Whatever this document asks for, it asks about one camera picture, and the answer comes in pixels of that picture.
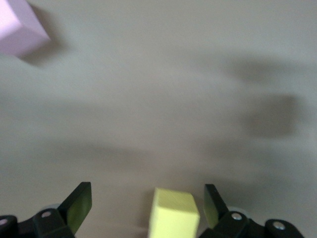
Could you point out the yellow foam cube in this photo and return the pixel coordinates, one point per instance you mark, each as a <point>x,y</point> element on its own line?
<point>173,215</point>

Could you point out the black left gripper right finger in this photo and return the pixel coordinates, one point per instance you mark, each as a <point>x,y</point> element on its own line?
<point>232,225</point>

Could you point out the pale pink foam cube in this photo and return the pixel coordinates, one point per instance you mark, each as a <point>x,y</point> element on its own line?
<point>19,29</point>

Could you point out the table cover sheet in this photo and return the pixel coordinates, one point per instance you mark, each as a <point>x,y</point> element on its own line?
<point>148,74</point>

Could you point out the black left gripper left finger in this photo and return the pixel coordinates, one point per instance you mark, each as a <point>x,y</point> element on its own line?
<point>49,223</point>

